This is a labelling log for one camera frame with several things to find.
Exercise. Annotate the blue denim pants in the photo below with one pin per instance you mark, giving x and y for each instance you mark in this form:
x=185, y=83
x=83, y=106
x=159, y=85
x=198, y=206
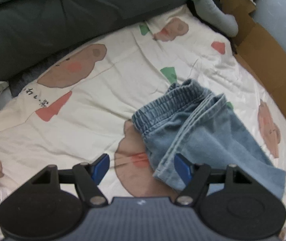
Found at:
x=193, y=121

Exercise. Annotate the grey neck pillow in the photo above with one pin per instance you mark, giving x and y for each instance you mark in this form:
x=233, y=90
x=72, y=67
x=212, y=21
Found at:
x=209, y=11

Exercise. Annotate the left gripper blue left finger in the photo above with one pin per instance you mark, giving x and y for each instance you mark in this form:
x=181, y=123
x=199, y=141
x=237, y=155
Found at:
x=84, y=176

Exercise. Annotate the cream bear print bedsheet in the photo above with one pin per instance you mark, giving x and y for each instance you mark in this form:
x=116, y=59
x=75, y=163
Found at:
x=83, y=105

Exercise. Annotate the dark grey pillow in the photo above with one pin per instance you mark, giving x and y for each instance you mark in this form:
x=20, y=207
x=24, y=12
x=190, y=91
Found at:
x=32, y=30

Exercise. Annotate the black cloth under pillow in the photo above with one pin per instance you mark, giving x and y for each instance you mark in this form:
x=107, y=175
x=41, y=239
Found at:
x=193, y=11

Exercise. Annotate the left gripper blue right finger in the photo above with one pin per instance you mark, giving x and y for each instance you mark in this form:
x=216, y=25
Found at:
x=198, y=178

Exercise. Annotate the brown cardboard sheet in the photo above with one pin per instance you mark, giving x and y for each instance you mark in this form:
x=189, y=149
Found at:
x=261, y=53

